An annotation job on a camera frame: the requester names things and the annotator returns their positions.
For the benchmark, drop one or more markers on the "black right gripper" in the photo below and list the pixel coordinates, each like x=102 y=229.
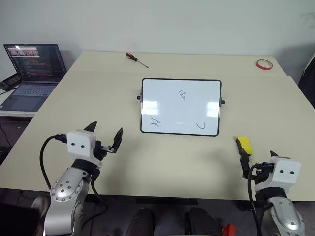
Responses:
x=263 y=170

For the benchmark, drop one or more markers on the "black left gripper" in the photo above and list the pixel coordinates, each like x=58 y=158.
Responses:
x=99 y=152

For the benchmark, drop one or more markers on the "yellow sponge eraser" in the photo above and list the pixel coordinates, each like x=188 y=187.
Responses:
x=246 y=144

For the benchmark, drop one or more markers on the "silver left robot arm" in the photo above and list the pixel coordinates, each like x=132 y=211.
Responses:
x=66 y=194

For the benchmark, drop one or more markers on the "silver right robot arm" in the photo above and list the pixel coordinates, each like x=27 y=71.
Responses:
x=283 y=216

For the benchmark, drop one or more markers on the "small red object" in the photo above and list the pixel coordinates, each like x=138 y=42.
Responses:
x=229 y=230

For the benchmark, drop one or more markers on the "small black-framed whiteboard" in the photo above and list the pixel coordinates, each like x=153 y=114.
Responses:
x=180 y=108

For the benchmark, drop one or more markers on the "open grey laptop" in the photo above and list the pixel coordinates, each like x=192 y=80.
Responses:
x=37 y=73

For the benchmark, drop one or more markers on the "red tape roll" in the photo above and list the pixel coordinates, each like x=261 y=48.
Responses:
x=261 y=66

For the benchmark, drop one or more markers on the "black box device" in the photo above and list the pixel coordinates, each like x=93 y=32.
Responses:
x=8 y=81

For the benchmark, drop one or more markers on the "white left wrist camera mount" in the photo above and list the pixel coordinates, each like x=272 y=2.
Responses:
x=78 y=143

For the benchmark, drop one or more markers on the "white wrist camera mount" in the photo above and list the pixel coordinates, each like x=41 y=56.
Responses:
x=78 y=143
x=286 y=172

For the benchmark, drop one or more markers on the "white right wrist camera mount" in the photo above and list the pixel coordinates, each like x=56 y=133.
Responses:
x=286 y=172

